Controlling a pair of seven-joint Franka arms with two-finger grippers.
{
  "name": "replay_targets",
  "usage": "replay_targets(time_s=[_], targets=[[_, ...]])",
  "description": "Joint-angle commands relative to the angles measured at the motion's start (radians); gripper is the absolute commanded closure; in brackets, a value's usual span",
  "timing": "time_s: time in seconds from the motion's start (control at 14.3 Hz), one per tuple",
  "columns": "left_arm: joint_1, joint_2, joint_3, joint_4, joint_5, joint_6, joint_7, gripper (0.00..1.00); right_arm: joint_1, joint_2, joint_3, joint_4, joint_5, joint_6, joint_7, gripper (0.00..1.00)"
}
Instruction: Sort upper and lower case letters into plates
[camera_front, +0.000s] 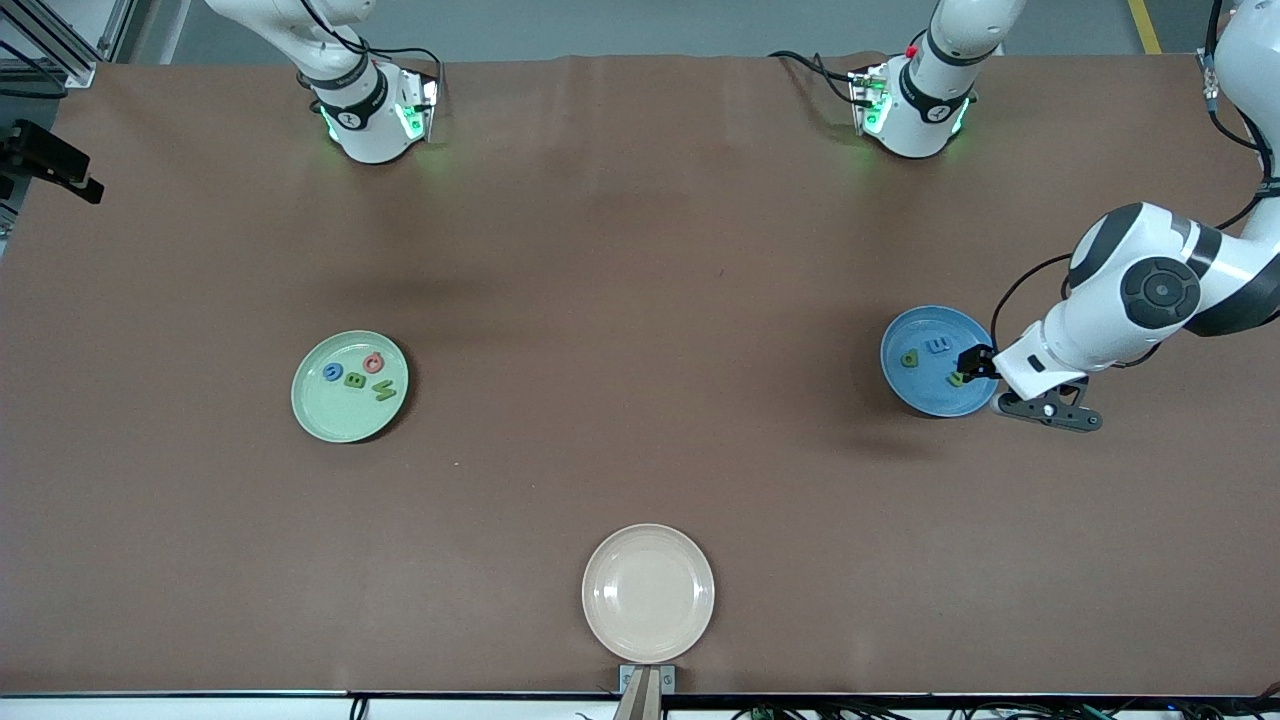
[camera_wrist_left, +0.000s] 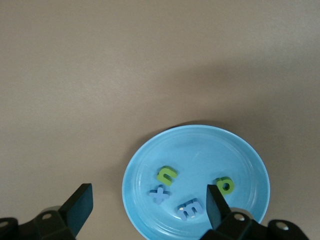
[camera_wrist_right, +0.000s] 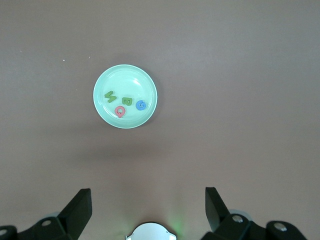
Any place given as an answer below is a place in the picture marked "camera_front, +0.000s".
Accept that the black base cable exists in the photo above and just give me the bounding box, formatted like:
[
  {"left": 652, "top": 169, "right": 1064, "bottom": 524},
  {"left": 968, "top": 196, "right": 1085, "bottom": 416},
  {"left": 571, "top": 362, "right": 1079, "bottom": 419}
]
[
  {"left": 300, "top": 0, "right": 447, "bottom": 101},
  {"left": 768, "top": 48, "right": 873, "bottom": 107}
]

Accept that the beige plate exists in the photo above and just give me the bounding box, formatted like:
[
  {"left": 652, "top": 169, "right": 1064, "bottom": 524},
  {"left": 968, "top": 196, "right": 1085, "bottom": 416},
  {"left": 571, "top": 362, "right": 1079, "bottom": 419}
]
[{"left": 581, "top": 523, "right": 716, "bottom": 664}]

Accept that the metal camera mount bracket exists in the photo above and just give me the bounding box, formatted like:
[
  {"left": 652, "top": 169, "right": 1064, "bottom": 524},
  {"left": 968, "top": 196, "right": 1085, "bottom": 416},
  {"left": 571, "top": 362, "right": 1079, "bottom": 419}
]
[{"left": 613, "top": 664, "right": 677, "bottom": 720}]

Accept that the brown table cover sheet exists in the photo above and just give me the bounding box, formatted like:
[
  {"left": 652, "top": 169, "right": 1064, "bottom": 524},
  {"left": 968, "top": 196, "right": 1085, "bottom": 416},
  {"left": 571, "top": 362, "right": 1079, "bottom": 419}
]
[{"left": 0, "top": 52, "right": 1280, "bottom": 698}]

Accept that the light green plate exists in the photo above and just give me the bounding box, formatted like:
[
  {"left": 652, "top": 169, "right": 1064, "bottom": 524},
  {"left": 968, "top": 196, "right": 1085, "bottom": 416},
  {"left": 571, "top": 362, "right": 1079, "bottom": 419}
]
[{"left": 290, "top": 330, "right": 410, "bottom": 444}]

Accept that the blue plate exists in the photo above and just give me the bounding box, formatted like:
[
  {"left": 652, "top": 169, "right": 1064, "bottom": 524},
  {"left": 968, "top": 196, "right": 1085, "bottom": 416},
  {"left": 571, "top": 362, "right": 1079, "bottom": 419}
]
[{"left": 880, "top": 305, "right": 1001, "bottom": 419}]

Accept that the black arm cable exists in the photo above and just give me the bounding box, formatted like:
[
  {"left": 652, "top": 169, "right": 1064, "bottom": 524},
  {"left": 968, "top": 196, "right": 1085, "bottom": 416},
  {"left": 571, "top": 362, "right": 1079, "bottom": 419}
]
[{"left": 990, "top": 0, "right": 1280, "bottom": 353}]

